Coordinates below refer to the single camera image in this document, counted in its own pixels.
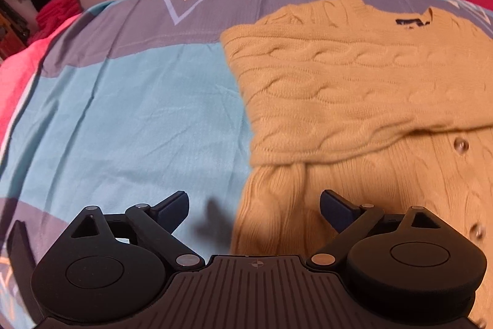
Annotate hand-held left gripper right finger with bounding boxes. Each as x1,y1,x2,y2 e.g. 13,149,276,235
307,189,449,270

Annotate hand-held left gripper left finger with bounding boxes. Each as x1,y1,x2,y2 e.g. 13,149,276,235
61,191,205,270

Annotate pile of red folded clothes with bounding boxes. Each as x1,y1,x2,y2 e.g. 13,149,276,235
28,0,83,44

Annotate blue grey patterned bed sheet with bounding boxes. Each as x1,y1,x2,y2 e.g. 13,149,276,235
0,0,493,329

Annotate wooden shelf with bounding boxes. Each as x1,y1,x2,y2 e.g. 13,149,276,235
0,0,29,62

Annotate yellow cable-knit cardigan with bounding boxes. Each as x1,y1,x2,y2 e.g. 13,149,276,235
219,0,493,329

